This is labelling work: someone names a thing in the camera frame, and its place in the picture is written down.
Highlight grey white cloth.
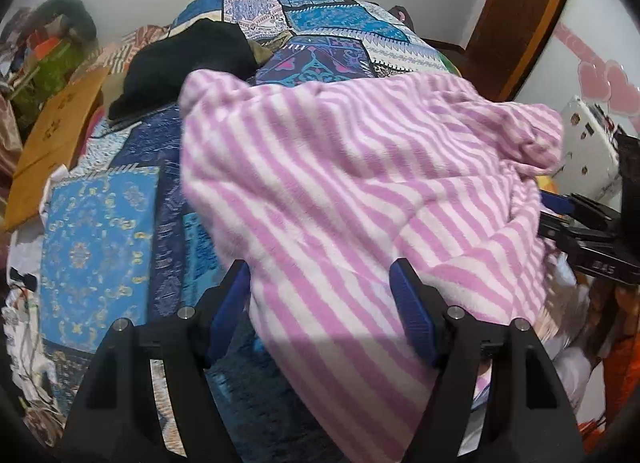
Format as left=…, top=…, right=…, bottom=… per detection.
left=540, top=253, right=601, bottom=394

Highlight pink heart wall decoration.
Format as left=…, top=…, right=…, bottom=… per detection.
left=555, top=20, right=640, bottom=118

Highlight pile of clutter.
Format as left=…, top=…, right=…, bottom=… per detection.
left=0, top=8, right=56, bottom=88

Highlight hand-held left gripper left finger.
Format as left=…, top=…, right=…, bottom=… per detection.
left=62, top=259, right=251, bottom=463

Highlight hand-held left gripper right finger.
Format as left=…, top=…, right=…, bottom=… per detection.
left=389, top=258, right=586, bottom=463

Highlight orange striped blanket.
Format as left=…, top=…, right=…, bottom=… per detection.
left=87, top=25, right=173, bottom=74

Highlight grey backpack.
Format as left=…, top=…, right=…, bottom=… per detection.
left=390, top=5, right=417, bottom=32

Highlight white mini fridge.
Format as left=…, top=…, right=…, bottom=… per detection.
left=550, top=95, right=623, bottom=201

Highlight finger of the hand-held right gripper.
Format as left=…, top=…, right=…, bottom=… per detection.
left=537, top=222, right=617, bottom=251
left=539, top=189, right=621, bottom=222

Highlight wooden lap desk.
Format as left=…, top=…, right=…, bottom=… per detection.
left=2, top=67, right=111, bottom=233

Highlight black folded clothing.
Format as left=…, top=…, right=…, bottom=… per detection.
left=107, top=20, right=258, bottom=121

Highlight khaki folded garment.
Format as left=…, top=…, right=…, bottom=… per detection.
left=245, top=38, right=274, bottom=68

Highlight pile of white clothes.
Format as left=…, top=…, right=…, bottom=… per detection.
left=0, top=238, right=56, bottom=404

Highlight orange cloth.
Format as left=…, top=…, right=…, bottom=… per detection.
left=580, top=283, right=640, bottom=449

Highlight pink striped pants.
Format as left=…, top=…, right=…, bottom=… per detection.
left=179, top=68, right=566, bottom=463

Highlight striped brown curtain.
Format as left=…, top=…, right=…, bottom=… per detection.
left=0, top=93, right=23, bottom=184

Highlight patchwork blanket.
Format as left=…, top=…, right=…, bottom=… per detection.
left=37, top=0, right=461, bottom=444

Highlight grey pillow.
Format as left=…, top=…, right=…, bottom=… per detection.
left=32, top=0, right=98, bottom=44

